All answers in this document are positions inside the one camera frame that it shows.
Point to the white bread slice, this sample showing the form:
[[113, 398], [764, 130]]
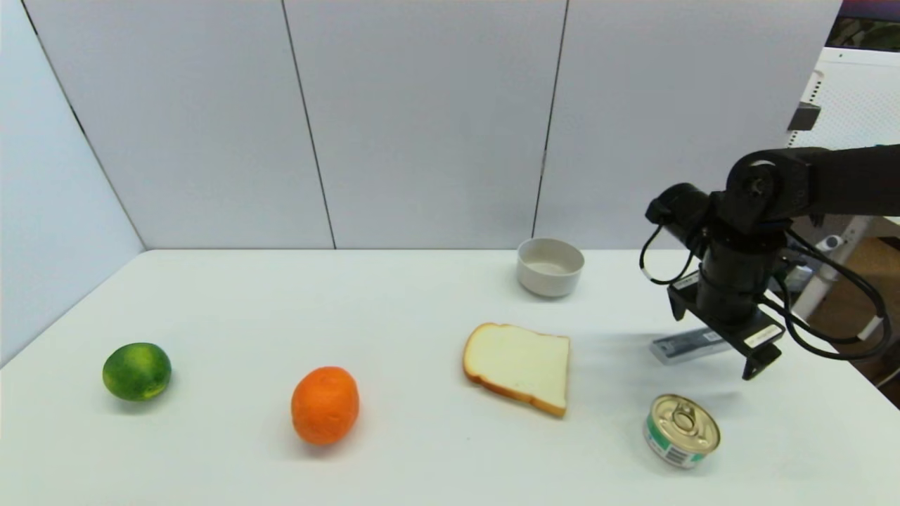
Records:
[[517, 364]]

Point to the black clip on pegboard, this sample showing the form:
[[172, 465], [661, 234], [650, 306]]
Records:
[[804, 117]]

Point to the orange fruit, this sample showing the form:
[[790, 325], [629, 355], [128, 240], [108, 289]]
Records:
[[325, 405]]

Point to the dark screen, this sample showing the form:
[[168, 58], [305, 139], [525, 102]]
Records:
[[870, 24]]

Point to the white pegboard panel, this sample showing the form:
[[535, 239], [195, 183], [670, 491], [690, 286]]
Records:
[[858, 98]]

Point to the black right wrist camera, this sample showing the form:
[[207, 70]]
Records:
[[680, 211]]

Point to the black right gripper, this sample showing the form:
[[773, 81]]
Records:
[[731, 330]]

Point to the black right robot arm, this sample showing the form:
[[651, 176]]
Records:
[[830, 179]]

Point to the small grey bowl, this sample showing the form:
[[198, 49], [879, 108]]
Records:
[[550, 275]]

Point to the tin can with pull tab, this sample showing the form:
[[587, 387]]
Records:
[[682, 429]]

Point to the dark plastic case with barcode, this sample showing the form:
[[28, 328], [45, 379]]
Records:
[[678, 349]]

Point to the green lime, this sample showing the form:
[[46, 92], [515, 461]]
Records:
[[136, 372]]

